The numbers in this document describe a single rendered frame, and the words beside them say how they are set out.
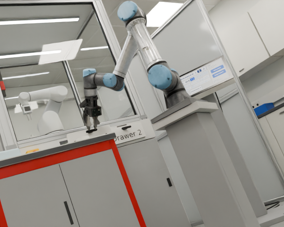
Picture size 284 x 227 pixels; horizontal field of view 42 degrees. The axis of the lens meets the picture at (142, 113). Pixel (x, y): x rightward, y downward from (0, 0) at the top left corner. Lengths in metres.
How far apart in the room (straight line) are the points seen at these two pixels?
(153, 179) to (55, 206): 1.05
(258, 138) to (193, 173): 1.58
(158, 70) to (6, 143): 0.98
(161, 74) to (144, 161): 0.83
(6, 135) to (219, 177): 1.22
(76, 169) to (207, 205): 0.68
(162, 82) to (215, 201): 0.64
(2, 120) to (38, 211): 0.86
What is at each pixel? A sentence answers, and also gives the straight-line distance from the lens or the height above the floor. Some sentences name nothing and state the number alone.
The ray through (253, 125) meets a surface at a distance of 3.44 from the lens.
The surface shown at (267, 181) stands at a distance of 3.49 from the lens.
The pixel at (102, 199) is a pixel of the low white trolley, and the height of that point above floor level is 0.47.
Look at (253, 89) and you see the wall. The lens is 5.75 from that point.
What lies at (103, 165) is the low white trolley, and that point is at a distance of 1.76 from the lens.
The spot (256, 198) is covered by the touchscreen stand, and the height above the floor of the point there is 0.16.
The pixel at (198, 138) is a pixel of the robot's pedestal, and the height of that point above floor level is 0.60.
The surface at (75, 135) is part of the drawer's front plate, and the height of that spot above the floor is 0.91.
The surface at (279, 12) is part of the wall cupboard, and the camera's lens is 5.13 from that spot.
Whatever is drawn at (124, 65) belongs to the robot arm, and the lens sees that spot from 2.19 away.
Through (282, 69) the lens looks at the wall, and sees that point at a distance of 5.50.
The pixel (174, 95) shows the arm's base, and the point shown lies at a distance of 2.01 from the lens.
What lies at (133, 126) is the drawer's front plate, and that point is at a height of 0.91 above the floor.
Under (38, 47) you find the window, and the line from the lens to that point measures 2.65.
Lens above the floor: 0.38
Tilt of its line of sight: 13 degrees up
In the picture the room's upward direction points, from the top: 22 degrees counter-clockwise
